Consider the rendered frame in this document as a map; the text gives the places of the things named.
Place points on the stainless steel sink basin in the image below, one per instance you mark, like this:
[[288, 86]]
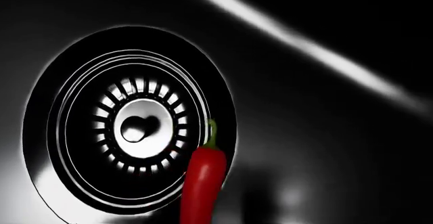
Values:
[[321, 107]]

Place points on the red chili pepper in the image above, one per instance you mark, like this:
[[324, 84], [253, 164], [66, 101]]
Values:
[[203, 181]]

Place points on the steel sink drain strainer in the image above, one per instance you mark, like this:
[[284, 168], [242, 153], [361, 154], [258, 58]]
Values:
[[135, 122]]

